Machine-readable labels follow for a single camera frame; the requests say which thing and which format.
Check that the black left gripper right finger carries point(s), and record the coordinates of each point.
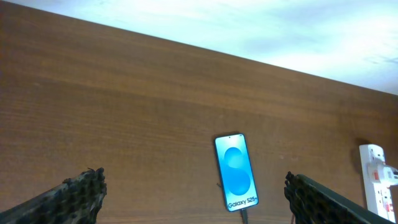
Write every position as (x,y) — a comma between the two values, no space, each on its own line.
(311,202)

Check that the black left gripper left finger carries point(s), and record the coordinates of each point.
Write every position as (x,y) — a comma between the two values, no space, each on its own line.
(76,200)

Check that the blue Galaxy smartphone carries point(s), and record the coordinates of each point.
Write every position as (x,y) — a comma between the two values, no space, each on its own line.
(237,178)

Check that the white USB charger adapter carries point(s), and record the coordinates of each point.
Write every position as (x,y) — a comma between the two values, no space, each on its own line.
(382,174)

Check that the white power strip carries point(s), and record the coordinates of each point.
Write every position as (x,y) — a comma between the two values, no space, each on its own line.
(378,197)

